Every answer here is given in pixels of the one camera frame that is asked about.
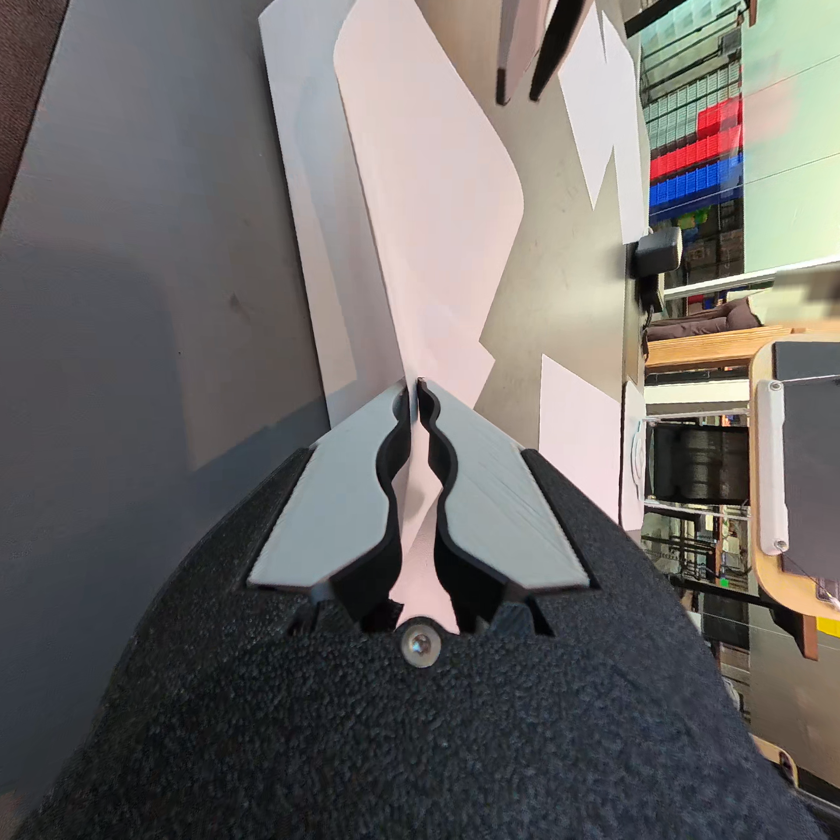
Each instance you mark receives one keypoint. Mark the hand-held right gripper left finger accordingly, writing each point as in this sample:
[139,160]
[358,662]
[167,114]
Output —
[328,518]

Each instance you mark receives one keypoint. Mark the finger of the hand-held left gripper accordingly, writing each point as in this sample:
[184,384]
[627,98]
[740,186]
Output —
[522,39]
[564,39]

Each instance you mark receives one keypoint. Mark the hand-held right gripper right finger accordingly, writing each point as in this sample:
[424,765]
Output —
[505,518]

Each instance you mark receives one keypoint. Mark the stack of coloured plastic crates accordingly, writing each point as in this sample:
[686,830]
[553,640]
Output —
[702,164]

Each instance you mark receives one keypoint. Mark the black office chair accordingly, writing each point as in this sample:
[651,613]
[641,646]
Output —
[702,466]

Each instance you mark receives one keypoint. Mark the frosted glass partition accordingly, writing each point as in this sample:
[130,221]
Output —
[787,131]

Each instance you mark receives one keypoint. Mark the white stand with black board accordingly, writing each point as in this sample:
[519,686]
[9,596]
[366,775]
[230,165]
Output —
[768,459]

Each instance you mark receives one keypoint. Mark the brown cushion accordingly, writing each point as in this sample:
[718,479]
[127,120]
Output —
[709,318]

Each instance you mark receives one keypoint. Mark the wooden post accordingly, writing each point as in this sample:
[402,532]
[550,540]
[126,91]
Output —
[709,348]

